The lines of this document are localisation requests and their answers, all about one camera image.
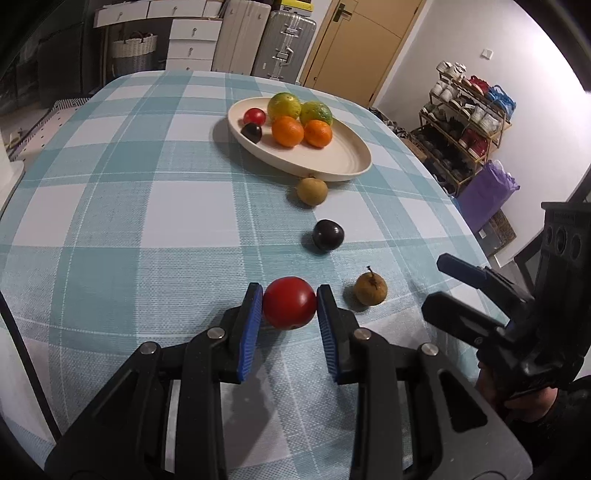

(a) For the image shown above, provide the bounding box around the wooden door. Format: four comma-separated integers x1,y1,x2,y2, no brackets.
301,0,425,107

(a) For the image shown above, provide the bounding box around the small dark plum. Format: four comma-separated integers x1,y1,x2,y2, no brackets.
240,122,263,144

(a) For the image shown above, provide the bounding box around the person's right hand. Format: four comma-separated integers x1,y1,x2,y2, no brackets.
476,362,559,422

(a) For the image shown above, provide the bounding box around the brown longan with stem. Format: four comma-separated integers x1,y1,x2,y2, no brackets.
353,266,388,307

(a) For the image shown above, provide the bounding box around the wooden shoe rack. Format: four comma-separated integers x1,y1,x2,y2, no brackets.
410,61,517,197

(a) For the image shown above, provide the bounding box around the green citrus fruit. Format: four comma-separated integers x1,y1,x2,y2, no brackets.
300,101,334,126

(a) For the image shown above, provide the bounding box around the cream oval plate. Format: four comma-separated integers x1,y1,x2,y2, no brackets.
226,97,373,182

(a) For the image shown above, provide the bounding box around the teal plaid tablecloth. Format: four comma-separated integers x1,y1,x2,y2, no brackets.
0,69,514,480

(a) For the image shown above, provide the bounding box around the dark purple plum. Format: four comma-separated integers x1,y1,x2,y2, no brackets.
311,219,345,251

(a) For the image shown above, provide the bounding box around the left orange mandarin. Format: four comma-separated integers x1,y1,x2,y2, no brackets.
271,116,304,148

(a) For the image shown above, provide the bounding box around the white drawer desk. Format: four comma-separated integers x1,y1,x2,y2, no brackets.
94,1,222,71

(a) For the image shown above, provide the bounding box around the right orange mandarin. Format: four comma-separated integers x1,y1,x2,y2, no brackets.
304,119,332,149

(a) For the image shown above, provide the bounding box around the orange mandarin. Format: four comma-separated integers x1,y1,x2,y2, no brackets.
271,116,304,148
304,119,332,149

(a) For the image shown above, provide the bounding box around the beige suitcase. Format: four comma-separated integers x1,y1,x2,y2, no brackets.
211,0,271,76

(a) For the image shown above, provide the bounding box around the woven laundry basket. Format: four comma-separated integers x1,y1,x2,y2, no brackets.
111,31,157,77

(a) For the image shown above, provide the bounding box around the yellow-green citrus fruit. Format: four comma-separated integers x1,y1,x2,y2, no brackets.
266,92,301,122

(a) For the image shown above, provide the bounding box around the round brown longan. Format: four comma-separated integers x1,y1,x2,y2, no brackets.
295,177,329,207

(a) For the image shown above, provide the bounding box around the silver suitcase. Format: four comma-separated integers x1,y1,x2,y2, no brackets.
252,10,317,84

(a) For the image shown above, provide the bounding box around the small red tomato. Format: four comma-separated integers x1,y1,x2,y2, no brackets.
242,108,266,126

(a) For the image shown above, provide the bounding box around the purple bag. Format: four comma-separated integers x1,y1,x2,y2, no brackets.
457,160,520,233

